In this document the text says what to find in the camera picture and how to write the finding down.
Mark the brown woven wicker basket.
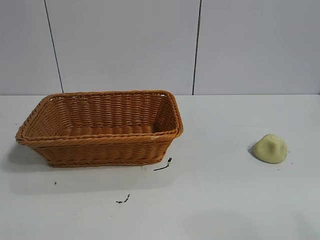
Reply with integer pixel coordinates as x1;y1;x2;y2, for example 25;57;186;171
15;89;185;168

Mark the pale yellow egg yolk pastry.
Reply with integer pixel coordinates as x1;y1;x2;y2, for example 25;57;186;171
252;133;288;165

